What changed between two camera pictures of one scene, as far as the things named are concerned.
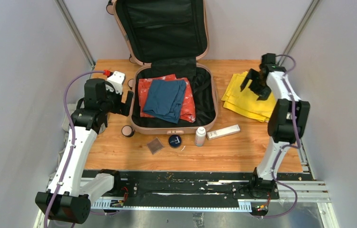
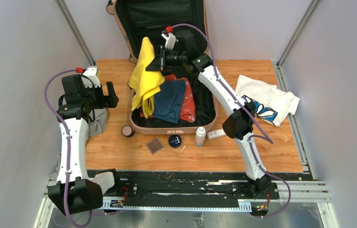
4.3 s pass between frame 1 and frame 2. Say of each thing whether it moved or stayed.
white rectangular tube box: stayed
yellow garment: moved
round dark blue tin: stayed
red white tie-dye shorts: stayed
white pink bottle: stayed
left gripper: moved
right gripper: moved
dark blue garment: stayed
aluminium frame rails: stayed
